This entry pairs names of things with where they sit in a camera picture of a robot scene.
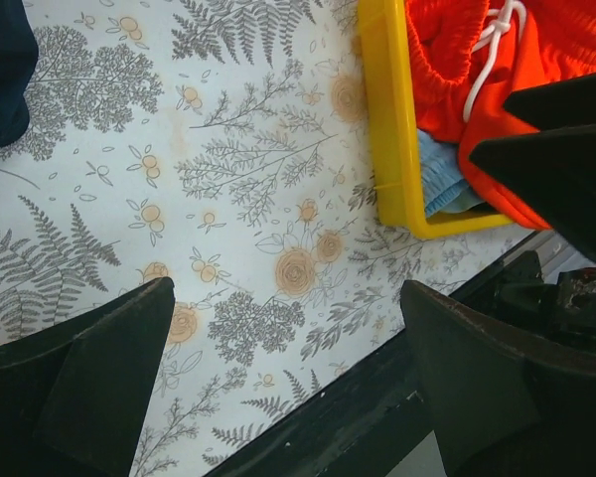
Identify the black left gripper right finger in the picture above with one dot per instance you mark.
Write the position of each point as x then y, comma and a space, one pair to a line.
503, 402

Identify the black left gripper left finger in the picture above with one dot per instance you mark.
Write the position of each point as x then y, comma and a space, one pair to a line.
73, 397

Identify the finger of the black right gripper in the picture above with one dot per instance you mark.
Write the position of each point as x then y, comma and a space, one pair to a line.
566, 103
554, 173

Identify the navy blue shorts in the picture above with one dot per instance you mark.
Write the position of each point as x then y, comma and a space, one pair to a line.
19, 54

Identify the bright orange shorts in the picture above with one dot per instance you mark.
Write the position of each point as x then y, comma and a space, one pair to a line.
558, 43

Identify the light blue cloth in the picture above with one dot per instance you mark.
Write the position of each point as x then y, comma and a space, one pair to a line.
445, 189

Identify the yellow plastic tray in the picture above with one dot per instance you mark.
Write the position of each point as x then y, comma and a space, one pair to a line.
393, 133

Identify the white shorts drawstring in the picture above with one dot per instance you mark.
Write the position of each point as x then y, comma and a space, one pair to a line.
500, 23

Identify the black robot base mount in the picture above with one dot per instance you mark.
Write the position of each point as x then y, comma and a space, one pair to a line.
373, 420

